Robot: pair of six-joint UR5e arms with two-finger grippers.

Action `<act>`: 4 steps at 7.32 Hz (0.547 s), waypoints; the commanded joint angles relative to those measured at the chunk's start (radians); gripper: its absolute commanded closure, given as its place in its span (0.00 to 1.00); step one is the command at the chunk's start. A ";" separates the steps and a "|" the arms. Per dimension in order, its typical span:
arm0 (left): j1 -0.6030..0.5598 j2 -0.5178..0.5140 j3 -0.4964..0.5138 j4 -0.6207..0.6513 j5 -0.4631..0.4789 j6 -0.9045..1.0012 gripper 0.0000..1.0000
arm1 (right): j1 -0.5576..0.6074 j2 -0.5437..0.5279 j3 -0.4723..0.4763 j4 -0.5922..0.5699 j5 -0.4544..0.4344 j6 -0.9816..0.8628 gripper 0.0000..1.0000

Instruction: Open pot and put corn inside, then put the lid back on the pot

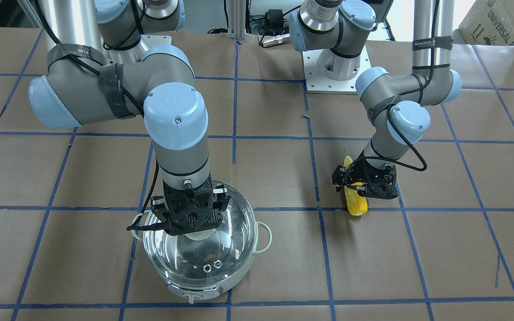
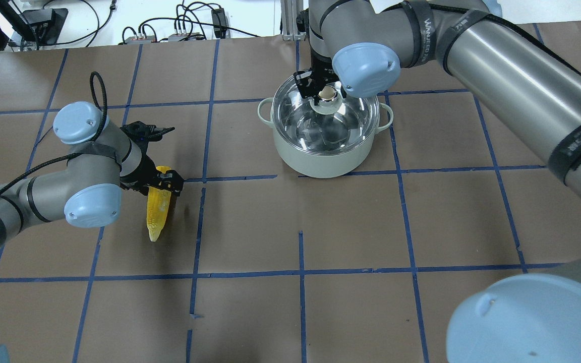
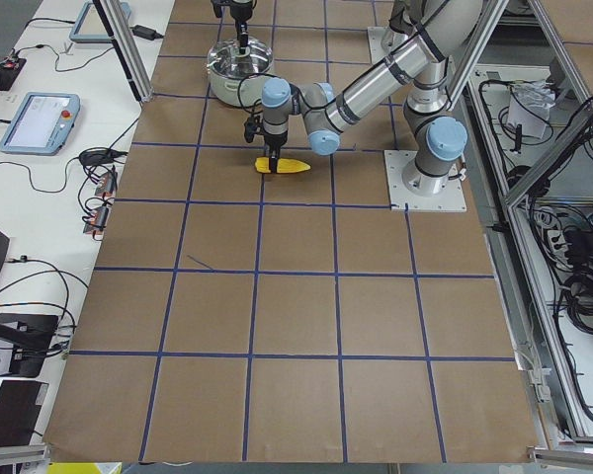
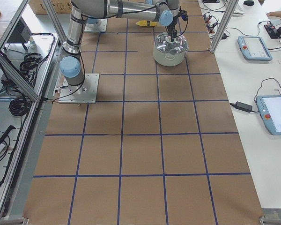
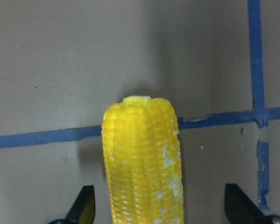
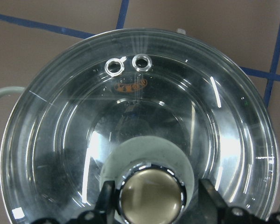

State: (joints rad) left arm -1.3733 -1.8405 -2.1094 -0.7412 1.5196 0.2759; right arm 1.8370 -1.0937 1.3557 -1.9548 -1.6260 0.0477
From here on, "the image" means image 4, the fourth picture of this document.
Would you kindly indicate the yellow corn cob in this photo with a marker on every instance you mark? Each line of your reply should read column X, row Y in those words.
column 144, row 23

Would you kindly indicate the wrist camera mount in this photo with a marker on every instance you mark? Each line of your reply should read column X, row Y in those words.
column 183, row 14

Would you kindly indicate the near blue teach pendant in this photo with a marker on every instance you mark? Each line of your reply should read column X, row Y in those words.
column 270, row 111

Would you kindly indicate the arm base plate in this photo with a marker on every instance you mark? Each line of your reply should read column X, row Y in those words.
column 80, row 95
column 96, row 25

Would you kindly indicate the aluminium frame rail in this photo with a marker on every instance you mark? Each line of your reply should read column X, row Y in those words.
column 27, row 81

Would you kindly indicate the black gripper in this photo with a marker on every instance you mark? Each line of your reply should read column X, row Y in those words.
column 171, row 30

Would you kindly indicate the right aluminium frame post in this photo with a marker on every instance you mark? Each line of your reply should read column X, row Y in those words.
column 223, row 24

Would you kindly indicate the black electronic device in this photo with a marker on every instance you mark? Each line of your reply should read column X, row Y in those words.
column 273, row 31

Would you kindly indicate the person forearm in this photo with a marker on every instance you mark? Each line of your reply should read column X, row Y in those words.
column 279, row 13

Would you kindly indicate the blue teach pendant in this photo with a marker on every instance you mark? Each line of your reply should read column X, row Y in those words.
column 254, row 48
column 270, row 111

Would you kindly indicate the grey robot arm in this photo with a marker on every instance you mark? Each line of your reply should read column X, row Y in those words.
column 103, row 36

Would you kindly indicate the black monitor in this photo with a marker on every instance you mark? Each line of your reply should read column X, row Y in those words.
column 21, row 34

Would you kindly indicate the black computer mouse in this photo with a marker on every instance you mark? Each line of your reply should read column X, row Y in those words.
column 249, row 2

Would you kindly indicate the glass pot lid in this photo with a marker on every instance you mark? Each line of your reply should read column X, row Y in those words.
column 165, row 44

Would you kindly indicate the pale green cooking pot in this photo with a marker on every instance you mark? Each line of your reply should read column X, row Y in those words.
column 169, row 56

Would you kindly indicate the black power brick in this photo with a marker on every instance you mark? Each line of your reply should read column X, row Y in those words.
column 242, row 106

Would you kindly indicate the far blue teach pendant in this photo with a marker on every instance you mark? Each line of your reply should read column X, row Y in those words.
column 254, row 48

